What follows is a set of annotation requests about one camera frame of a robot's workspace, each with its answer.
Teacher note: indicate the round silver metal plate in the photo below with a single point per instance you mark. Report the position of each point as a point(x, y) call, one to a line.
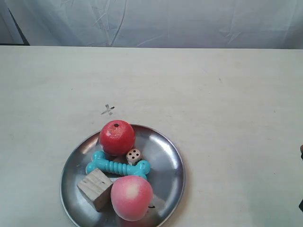
point(167, 178)

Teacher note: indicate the red apple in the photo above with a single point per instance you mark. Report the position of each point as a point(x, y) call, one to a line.
point(117, 137)

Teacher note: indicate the wooden die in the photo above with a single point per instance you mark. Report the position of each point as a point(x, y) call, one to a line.
point(133, 156)

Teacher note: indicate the turquoise bone toy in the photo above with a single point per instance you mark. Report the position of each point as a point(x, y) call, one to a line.
point(99, 161)

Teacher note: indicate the pink peach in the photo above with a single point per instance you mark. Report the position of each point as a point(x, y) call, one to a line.
point(130, 197)

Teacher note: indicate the wooden cube block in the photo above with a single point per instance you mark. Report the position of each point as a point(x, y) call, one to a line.
point(95, 187)

